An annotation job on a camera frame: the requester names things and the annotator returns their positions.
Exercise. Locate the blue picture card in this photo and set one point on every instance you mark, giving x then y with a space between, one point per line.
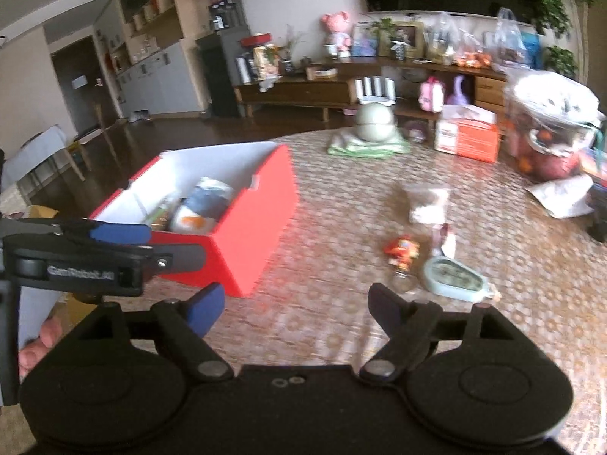
364 40

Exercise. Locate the wooden photo frame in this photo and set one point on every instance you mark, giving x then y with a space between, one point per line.
407 40

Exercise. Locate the small pink and white packet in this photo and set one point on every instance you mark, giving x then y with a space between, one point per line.
443 240

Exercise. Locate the person's left hand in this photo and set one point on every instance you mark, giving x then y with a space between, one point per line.
47 336

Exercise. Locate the wooden television cabinet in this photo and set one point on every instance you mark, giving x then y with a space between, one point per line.
294 92

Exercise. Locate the colourful flat pack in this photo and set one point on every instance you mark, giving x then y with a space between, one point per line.
593 163

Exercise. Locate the small cardboard box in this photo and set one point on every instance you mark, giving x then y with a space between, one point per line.
321 73

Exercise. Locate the white wall shelf unit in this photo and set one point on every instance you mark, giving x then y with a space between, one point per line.
151 71

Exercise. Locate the purple toy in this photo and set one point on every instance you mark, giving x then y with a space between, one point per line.
457 94

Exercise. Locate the red bowl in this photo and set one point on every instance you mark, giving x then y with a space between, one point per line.
256 40

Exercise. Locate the white router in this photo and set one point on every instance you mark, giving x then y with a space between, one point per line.
375 91

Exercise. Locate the folded green cloth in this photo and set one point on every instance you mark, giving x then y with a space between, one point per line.
367 148

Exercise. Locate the white roll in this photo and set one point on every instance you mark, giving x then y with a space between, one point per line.
243 71

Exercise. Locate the clear glass bulb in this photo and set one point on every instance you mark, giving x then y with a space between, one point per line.
404 282

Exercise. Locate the orange tissue box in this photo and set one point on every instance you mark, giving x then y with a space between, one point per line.
467 140

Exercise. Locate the large clear fruit bag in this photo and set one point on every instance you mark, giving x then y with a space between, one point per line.
550 128

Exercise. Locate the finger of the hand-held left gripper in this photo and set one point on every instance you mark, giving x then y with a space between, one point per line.
180 256
118 234

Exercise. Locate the blue box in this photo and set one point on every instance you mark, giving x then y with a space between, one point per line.
531 50

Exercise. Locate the black coffee machine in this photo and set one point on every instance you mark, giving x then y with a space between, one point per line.
226 14

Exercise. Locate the red cardboard box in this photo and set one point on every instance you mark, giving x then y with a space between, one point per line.
256 227

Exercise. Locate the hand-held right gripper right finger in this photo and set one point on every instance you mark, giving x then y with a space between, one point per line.
381 305

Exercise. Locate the pink toy backpack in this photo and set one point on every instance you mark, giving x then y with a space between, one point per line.
431 95

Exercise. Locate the small orange candy wrapper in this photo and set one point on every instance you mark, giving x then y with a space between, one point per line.
403 251

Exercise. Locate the clear bag with oranges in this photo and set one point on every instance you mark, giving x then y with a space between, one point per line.
457 47

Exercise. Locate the green potted plant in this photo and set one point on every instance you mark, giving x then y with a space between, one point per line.
555 4

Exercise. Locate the small glass globe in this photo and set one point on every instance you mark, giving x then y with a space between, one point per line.
417 131

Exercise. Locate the pale blue framed case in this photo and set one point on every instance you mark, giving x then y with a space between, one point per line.
455 278

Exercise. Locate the pink plush toy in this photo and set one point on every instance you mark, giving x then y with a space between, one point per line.
337 31

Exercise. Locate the grey-green round container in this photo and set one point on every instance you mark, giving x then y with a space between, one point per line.
376 123

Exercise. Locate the black tall cabinet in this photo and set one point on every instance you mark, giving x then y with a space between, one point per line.
220 76

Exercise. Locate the clear plastic packet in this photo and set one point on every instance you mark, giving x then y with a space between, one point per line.
427 201

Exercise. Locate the thin grey pen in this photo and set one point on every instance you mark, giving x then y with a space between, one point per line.
141 207

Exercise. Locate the vase with twigs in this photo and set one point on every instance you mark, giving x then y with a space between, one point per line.
290 59

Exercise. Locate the printed snack bag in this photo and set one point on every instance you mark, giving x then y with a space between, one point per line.
265 61

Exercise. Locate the wooden chair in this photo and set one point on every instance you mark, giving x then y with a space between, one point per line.
42 151

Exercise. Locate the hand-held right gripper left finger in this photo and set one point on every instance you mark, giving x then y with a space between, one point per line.
206 303

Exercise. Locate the white paper bag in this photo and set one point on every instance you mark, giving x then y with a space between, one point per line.
564 196

